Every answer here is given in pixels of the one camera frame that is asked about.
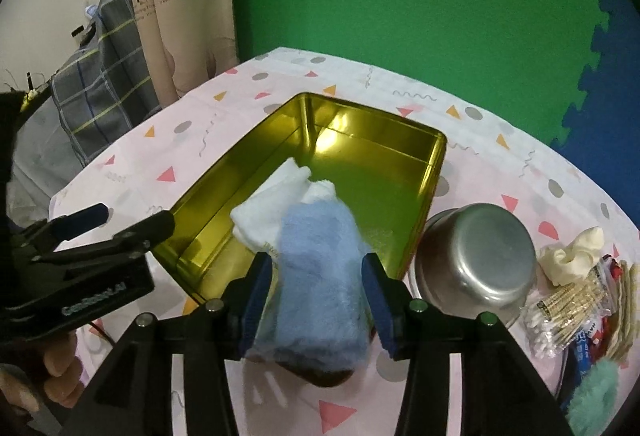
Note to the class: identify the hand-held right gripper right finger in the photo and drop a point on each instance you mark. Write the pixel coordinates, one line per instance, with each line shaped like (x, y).
(377, 308)

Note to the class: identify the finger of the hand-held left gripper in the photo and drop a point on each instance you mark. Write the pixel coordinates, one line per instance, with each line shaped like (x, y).
(85, 218)
(150, 226)

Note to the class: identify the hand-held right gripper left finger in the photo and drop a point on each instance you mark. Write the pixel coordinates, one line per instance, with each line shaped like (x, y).
(256, 301)

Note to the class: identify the light blue fluffy towel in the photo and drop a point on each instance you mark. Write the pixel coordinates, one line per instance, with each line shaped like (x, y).
(320, 271)

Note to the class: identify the stainless steel bowl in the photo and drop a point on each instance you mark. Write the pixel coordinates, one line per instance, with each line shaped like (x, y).
(475, 256)

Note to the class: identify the gold metal tin box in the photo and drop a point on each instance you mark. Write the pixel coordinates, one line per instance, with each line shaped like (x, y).
(380, 176)

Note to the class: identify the person's left hand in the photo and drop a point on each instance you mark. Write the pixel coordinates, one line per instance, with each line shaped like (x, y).
(62, 366)

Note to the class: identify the white folded cloth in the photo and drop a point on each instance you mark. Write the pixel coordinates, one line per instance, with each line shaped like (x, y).
(270, 208)

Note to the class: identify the grey plaid cloth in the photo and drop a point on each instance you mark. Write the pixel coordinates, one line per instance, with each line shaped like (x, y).
(95, 86)

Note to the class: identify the clear cotton swab packet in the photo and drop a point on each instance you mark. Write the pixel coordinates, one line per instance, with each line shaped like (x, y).
(542, 333)

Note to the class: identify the pink patterned tablecloth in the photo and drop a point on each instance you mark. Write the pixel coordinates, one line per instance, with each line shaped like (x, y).
(500, 166)

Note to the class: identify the cream scrunchie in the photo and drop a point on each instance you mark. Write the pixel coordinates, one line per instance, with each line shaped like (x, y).
(570, 256)

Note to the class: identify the beige printed curtain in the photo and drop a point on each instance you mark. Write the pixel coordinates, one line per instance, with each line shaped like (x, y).
(185, 16)

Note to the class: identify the blue printed packet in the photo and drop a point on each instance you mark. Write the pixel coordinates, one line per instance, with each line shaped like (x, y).
(587, 361)

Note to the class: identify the teal fluffy scrunchie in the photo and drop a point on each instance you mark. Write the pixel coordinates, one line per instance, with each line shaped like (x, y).
(595, 396)

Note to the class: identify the blue foam mat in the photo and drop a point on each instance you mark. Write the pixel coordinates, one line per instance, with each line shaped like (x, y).
(615, 91)

